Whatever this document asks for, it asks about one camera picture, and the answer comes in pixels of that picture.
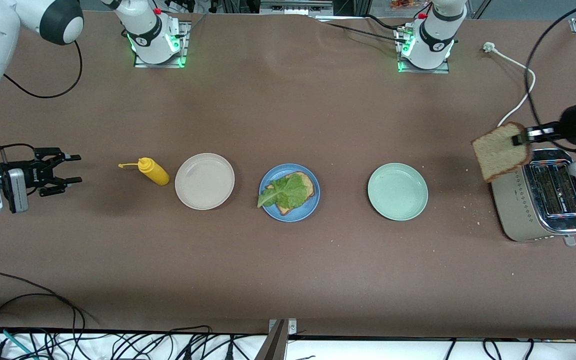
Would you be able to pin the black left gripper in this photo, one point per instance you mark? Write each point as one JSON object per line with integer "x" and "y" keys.
{"x": 572, "y": 123}

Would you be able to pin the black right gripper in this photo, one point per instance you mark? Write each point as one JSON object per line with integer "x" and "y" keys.
{"x": 33, "y": 173}

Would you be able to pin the brown bread slice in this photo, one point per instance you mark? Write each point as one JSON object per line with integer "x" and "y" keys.
{"x": 309, "y": 186}
{"x": 498, "y": 155}

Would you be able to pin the yellow squeeze bottle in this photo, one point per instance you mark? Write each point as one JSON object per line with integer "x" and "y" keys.
{"x": 154, "y": 172}

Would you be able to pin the green lettuce leaf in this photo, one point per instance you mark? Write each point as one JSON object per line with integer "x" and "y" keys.
{"x": 288, "y": 192}

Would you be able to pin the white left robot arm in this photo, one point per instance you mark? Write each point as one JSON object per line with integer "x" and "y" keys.
{"x": 435, "y": 35}

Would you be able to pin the green round plate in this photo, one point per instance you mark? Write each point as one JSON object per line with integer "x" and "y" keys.
{"x": 398, "y": 192}

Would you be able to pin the beige round plate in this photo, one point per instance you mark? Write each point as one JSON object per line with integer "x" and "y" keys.
{"x": 204, "y": 181}

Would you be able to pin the blue round plate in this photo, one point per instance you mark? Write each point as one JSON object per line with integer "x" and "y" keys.
{"x": 308, "y": 210}

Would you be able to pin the silver two-slot toaster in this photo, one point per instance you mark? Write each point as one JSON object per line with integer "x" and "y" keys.
{"x": 518, "y": 210}

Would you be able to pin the orange packet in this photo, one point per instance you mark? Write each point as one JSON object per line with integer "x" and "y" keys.
{"x": 408, "y": 4}

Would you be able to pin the grey metal box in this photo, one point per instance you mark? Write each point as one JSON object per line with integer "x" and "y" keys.
{"x": 295, "y": 7}

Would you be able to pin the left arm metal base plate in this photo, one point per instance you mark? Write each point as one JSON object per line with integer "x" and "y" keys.
{"x": 423, "y": 71}

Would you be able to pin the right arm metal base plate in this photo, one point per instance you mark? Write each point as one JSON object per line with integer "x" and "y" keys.
{"x": 160, "y": 65}

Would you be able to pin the aluminium post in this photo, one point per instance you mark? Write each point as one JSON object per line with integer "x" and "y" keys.
{"x": 273, "y": 347}

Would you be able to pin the small metal bracket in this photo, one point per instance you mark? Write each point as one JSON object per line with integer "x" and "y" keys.
{"x": 292, "y": 326}

